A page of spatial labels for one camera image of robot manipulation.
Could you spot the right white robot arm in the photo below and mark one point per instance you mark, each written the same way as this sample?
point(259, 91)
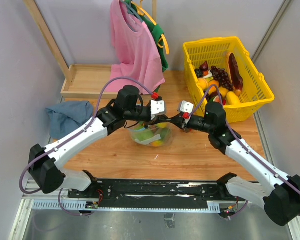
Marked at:
point(276, 192)

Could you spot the blue black grape bunch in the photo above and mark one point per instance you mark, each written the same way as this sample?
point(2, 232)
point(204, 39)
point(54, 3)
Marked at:
point(199, 73)

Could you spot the green cabbage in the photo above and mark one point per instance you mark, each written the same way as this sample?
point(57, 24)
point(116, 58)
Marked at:
point(143, 135)

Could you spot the brown sweet potato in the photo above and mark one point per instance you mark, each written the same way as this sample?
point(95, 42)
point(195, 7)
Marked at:
point(234, 73)

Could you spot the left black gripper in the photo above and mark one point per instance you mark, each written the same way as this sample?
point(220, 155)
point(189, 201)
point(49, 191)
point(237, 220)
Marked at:
point(157, 120)

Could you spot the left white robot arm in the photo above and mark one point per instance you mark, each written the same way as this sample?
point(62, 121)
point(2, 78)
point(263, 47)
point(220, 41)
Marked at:
point(47, 163)

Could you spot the watermelon slice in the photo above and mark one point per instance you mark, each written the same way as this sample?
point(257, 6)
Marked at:
point(216, 99)

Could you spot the green yellow mango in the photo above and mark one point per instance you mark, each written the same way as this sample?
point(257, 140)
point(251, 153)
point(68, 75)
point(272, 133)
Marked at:
point(157, 143)

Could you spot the yellow mango fruit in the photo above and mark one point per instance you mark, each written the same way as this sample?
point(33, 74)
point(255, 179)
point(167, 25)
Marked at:
point(203, 83)

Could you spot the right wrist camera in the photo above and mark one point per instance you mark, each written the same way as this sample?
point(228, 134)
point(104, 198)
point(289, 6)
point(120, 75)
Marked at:
point(185, 108)

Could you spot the wooden rack frame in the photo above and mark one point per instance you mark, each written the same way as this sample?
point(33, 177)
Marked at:
point(76, 31)

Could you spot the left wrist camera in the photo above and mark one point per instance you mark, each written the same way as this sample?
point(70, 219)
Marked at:
point(157, 106)

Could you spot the yellow plastic basket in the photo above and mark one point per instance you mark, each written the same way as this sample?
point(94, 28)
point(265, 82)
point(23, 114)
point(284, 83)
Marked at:
point(256, 92)

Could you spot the dark red fig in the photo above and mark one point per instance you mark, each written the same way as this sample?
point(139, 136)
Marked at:
point(204, 67)

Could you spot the yellow banana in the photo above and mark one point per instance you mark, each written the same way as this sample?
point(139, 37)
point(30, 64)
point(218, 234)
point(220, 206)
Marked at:
point(162, 125)

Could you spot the dark purple grape bunch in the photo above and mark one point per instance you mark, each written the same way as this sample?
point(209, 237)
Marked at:
point(220, 75)

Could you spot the blue cloth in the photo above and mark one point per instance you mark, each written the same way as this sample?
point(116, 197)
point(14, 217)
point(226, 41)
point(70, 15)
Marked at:
point(67, 117)

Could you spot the orange fruit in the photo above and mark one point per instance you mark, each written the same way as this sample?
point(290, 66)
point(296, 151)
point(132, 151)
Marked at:
point(213, 85)

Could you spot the yellow clothes hanger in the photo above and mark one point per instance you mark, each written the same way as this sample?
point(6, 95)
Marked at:
point(162, 42)

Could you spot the wooden tray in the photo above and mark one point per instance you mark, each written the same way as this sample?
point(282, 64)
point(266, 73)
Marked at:
point(87, 81)

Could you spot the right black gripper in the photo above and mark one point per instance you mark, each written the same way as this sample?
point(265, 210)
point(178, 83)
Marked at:
point(177, 119)

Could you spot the pink t-shirt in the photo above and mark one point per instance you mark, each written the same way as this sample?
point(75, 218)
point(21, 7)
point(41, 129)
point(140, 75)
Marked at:
point(135, 48)

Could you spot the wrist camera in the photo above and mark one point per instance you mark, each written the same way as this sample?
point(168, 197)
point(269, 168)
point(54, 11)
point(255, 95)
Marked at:
point(157, 106)
point(185, 108)

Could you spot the green t-shirt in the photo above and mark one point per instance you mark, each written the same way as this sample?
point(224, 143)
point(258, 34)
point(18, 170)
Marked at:
point(164, 61)

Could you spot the clear zip top bag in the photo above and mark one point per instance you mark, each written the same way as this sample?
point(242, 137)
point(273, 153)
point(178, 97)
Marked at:
point(157, 135)

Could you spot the yellow lemon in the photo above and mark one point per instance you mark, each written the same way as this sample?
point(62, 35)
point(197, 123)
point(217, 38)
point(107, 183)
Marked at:
point(223, 91)

